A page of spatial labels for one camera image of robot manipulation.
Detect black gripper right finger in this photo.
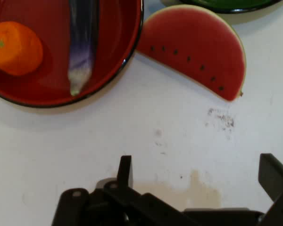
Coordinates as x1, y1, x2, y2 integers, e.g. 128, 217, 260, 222
258, 153, 283, 226

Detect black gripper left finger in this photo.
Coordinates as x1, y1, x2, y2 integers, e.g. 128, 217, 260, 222
51, 155, 187, 226

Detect purple toy eggplant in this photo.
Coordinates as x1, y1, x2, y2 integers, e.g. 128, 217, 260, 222
67, 0, 101, 97

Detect red plate with black rim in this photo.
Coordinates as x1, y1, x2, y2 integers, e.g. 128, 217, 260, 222
0, 0, 145, 109

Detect toy watermelon slice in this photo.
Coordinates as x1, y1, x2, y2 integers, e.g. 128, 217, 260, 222
136, 5, 247, 102

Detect orange toy carrot piece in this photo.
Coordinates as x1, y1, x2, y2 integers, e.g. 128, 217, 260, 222
0, 21, 44, 76

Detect green plate with white print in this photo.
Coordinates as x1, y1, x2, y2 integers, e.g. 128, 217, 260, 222
178, 0, 283, 14

